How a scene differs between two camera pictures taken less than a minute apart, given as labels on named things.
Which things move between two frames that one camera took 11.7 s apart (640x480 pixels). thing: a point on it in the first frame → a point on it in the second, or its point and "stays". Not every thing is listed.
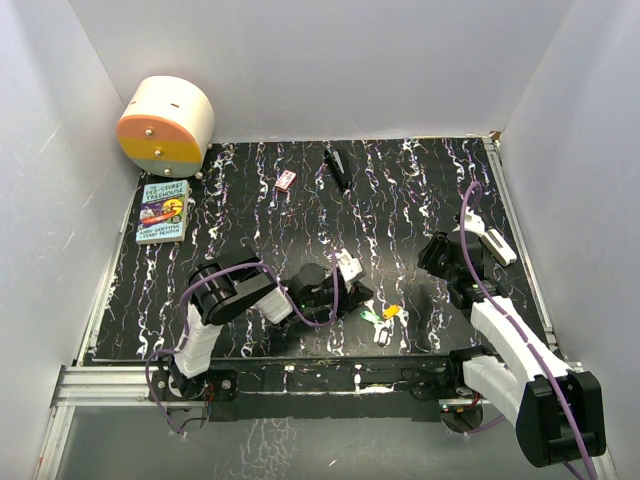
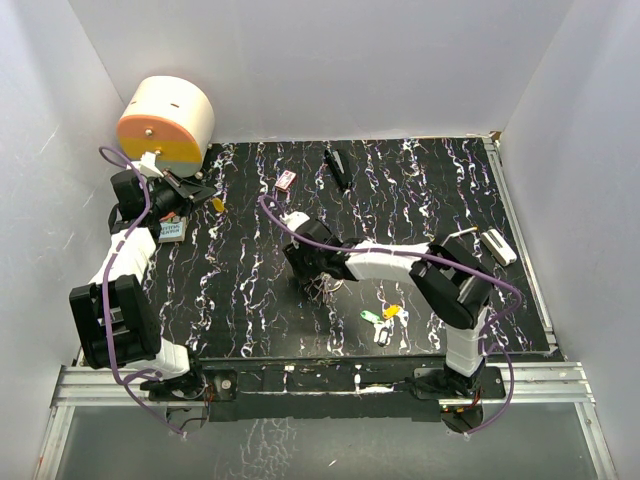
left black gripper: (352, 295) → (185, 191)
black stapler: (338, 168) stays
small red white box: (285, 180) stays
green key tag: (372, 317) stays
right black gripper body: (435, 259) → (307, 265)
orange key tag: (391, 311) stays
